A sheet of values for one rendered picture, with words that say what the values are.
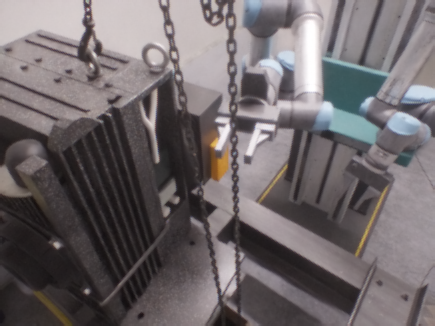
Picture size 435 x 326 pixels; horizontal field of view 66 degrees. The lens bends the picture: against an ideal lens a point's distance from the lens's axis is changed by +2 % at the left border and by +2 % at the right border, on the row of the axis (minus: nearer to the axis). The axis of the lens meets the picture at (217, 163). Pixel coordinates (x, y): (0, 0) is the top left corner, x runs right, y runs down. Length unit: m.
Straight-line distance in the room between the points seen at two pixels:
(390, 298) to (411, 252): 1.07
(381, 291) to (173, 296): 0.87
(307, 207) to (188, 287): 1.19
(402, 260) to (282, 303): 0.87
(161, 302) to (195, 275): 0.15
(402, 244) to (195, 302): 1.78
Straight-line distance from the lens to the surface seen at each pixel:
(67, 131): 0.69
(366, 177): 1.16
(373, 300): 1.61
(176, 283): 1.27
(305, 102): 0.91
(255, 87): 0.74
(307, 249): 1.65
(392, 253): 2.61
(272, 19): 1.13
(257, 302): 2.22
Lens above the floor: 2.03
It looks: 45 degrees down
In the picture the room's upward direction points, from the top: 1 degrees counter-clockwise
